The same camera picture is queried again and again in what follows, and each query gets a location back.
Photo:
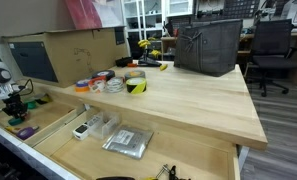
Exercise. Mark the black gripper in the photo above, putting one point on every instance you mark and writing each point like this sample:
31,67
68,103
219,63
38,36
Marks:
14,105

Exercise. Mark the teal green tape roll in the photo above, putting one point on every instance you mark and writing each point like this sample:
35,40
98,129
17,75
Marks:
14,122

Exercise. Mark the large light green tape roll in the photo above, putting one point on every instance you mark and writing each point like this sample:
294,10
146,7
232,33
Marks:
31,104

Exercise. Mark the purple orange tape roll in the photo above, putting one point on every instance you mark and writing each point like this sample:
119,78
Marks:
82,87

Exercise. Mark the clear Scotch packing tape roll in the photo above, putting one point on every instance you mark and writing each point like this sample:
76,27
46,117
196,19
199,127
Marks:
96,86

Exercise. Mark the yellow black hazard tape roll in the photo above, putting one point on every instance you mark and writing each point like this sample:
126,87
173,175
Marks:
136,88

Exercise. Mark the white drawer with wood interior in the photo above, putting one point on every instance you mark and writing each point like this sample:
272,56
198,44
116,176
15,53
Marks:
188,160

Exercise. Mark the yellow super glue bottle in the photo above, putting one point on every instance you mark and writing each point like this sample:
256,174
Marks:
13,129

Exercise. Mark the white remote control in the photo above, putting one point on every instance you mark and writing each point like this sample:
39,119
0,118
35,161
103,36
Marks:
81,130

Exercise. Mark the cardboard box with black panel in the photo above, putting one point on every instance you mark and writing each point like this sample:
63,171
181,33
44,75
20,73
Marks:
71,53

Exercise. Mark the clear plastic organiser box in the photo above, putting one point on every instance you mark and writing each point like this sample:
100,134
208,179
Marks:
104,128

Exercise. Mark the silver foil bag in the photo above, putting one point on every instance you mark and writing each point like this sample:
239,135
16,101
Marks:
128,141

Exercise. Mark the black spring clamp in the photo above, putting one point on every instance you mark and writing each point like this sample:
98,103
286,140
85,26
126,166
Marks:
148,62

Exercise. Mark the white shelf unit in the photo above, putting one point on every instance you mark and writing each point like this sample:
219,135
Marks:
179,6

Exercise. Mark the dark grey tote bag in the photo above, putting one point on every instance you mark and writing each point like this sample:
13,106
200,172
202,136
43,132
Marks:
208,46

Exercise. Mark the black pegboard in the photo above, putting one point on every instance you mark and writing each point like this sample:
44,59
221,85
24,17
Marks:
241,8

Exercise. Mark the black office chair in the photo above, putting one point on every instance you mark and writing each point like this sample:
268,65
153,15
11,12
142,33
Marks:
271,40

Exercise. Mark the grey duct tape roll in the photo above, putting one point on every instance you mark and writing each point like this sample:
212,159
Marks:
128,76

